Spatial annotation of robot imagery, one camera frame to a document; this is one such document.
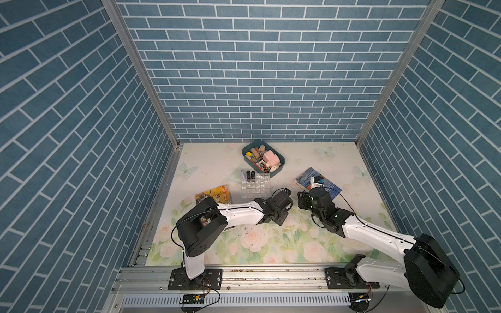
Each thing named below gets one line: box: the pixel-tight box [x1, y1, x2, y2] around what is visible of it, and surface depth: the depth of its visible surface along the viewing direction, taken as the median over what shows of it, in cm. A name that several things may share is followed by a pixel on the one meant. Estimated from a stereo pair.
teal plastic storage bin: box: [241, 140, 286, 178], surface depth 110 cm
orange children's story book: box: [195, 184, 232, 205], surface depth 98 cm
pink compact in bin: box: [262, 149, 280, 167], surface depth 107 cm
